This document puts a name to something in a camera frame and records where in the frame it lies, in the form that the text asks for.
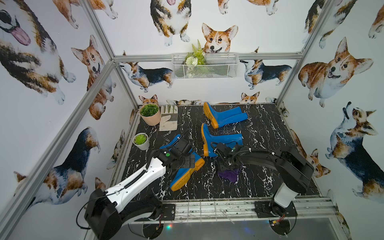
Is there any pink ribbed plant pot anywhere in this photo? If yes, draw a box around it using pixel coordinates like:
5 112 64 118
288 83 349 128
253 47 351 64
140 108 161 126

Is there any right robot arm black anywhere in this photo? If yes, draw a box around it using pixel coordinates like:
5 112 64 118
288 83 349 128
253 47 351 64
211 142 315 212

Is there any green plant in pink pot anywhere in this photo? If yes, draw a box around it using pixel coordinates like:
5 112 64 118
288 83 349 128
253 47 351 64
140 104 159 118

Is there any fern and white flower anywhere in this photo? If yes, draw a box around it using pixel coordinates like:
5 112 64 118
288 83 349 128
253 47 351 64
183 41 207 79

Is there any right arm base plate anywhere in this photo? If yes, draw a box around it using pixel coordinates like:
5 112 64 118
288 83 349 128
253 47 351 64
254 201 298 218

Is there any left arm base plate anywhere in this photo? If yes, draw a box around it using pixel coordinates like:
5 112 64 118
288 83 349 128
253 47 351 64
142 204 176 222

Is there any small white plant pot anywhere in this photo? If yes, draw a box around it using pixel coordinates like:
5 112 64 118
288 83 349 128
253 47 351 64
133 133 150 151

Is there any blue rubber boot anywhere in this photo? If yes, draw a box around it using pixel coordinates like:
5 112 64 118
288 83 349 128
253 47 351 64
201 124 243 158
160 134 205 192
203 102 248 129

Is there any green plant in white pot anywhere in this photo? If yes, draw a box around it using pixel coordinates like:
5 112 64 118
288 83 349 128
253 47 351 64
134 134 148 146

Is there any white wire wall basket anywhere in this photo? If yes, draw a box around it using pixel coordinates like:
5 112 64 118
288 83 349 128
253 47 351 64
172 53 240 79

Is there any white grey work glove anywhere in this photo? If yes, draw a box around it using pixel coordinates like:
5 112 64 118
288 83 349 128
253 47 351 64
159 105 178 132

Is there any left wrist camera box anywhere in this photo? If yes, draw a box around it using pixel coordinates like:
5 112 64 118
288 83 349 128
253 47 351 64
175 138 193 153

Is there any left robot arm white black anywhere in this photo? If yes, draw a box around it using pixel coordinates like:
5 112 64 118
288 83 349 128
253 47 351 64
84 148 200 240

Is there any purple cloth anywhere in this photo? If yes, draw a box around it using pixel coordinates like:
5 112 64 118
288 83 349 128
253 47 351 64
218 168 240 183

